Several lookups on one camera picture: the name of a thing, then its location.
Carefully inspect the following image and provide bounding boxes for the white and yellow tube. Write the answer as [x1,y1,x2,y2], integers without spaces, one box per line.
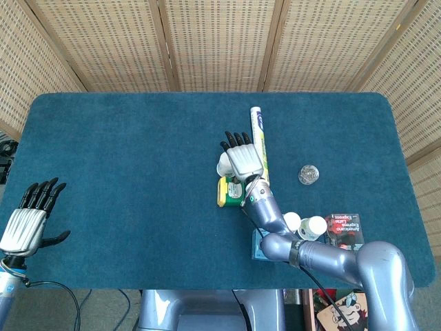
[249,106,271,183]

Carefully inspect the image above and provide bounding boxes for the white floral paper cup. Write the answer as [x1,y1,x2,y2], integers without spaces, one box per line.
[216,151,236,177]
[283,211,302,232]

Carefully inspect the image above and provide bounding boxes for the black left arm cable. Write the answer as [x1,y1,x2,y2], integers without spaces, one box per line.
[20,279,82,331]

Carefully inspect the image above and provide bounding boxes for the green box yellow lid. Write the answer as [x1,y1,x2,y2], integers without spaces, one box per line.
[216,176,246,208]

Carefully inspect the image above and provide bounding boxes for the woven wooden folding screen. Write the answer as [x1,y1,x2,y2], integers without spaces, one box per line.
[0,0,441,245]

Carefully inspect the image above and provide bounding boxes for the light blue speaker box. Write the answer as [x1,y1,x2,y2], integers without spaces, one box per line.
[251,229,274,261]

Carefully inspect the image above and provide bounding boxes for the white paper cup large flower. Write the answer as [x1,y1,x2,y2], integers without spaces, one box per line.
[298,215,328,241]

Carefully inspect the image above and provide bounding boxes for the cartoon printed cardboard box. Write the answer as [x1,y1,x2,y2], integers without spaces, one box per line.
[316,291,371,331]

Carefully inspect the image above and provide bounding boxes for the grey robot torso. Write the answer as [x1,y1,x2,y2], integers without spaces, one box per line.
[137,288,287,331]

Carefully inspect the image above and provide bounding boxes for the teal table cloth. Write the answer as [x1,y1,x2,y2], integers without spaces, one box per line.
[0,92,437,290]

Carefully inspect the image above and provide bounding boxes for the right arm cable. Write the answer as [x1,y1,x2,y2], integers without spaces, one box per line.
[299,263,349,325]

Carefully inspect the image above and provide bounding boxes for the black floor equipment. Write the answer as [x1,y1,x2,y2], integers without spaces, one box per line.
[0,139,18,183]

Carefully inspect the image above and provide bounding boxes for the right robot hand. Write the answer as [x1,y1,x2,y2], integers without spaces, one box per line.
[219,130,265,183]

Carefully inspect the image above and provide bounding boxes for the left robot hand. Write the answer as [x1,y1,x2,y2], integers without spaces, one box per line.
[0,177,72,258]

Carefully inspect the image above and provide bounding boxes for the red black coffee packet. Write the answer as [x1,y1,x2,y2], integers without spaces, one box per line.
[324,212,365,252]

